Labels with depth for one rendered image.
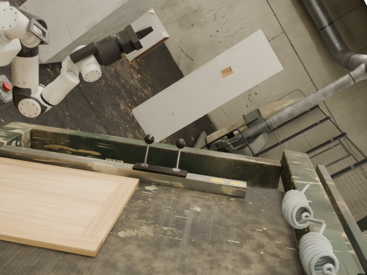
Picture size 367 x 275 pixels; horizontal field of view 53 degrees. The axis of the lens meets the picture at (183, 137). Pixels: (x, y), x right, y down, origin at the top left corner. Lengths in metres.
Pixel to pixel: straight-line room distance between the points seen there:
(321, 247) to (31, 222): 0.75
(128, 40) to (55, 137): 0.63
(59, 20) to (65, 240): 3.05
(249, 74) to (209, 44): 4.53
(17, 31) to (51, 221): 0.52
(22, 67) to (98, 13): 2.39
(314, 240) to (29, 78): 1.05
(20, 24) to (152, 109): 4.19
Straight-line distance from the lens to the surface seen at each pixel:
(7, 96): 1.75
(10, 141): 1.65
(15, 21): 1.07
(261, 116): 7.00
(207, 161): 1.57
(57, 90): 1.40
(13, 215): 1.17
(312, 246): 0.77
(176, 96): 5.06
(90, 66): 1.32
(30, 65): 1.39
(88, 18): 3.75
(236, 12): 9.33
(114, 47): 1.31
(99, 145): 1.66
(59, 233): 1.07
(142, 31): 1.35
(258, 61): 4.91
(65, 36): 3.86
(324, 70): 9.48
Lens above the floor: 1.92
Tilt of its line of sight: 17 degrees down
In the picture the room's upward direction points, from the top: 60 degrees clockwise
